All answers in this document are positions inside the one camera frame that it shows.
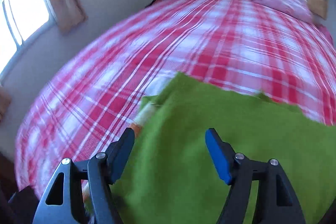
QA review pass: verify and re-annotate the side window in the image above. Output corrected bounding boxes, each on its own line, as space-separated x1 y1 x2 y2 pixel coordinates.
1 0 54 79

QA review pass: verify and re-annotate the green orange knit sweater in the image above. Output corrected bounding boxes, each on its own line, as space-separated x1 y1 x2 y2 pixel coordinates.
110 73 335 223

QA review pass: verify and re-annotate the red white plaid bedspread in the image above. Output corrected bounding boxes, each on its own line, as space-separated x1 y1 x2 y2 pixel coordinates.
15 0 335 196

